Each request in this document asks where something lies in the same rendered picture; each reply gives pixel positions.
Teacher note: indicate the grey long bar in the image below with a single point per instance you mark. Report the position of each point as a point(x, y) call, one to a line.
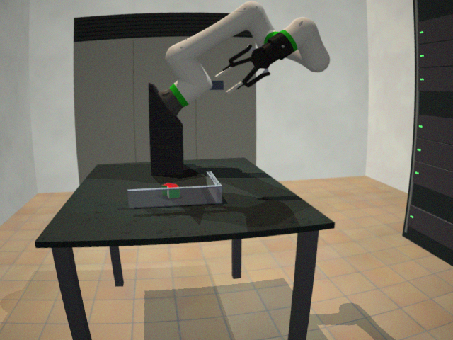
point(174, 196)

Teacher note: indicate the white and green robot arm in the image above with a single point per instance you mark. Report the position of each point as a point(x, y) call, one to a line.
point(299, 41)

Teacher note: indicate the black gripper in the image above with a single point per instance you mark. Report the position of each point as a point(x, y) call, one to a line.
point(261, 57)

